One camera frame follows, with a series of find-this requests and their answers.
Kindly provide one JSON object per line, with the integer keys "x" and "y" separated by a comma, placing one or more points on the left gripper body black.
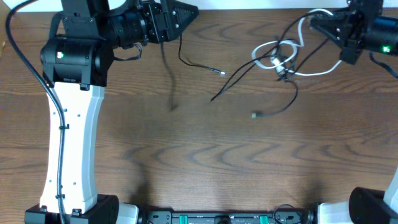
{"x": 160, "y": 23}

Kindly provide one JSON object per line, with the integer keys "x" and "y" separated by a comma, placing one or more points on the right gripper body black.
{"x": 351, "y": 53}

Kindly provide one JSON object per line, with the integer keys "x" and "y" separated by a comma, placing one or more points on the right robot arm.
{"x": 368, "y": 205}

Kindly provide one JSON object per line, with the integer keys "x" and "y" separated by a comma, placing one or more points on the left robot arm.
{"x": 76, "y": 60}

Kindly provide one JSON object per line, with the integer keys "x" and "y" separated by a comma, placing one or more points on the cardboard box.
{"x": 4, "y": 10}

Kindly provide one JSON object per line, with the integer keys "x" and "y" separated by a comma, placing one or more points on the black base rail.
{"x": 283, "y": 216}

